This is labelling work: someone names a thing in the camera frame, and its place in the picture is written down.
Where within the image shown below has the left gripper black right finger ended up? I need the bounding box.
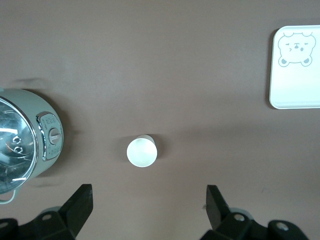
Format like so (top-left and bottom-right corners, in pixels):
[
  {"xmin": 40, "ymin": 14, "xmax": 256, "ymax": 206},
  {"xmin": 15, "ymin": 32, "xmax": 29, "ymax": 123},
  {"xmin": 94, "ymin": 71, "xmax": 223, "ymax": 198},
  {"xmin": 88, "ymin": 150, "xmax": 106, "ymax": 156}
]
[{"xmin": 201, "ymin": 185, "xmax": 310, "ymax": 240}]

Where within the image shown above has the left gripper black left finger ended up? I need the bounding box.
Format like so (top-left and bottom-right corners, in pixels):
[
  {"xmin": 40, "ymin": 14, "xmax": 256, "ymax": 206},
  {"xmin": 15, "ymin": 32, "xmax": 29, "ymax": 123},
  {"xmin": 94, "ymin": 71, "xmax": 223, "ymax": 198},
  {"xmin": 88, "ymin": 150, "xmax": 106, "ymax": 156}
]
[{"xmin": 0, "ymin": 184, "xmax": 94, "ymax": 240}]

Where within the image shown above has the white plastic cup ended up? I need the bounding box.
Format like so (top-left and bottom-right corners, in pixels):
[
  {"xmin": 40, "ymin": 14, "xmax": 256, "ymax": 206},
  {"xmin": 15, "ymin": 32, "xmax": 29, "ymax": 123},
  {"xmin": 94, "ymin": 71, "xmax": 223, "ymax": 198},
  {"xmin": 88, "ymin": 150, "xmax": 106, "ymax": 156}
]
[{"xmin": 126, "ymin": 134, "xmax": 158, "ymax": 168}]

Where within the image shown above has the pale green electric cooking pot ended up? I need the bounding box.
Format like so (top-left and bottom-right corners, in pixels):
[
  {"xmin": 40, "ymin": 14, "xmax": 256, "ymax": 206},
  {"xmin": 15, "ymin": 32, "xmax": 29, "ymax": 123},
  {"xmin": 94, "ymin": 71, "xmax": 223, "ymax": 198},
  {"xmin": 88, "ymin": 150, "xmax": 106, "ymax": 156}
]
[{"xmin": 0, "ymin": 87, "xmax": 65, "ymax": 205}]

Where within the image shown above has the cream tray with bear print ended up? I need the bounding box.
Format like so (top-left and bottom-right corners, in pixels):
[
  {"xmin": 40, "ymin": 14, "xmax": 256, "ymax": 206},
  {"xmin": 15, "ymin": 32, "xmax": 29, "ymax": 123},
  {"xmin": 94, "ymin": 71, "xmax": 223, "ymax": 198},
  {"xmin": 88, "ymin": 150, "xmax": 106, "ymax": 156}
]
[{"xmin": 268, "ymin": 24, "xmax": 320, "ymax": 110}]

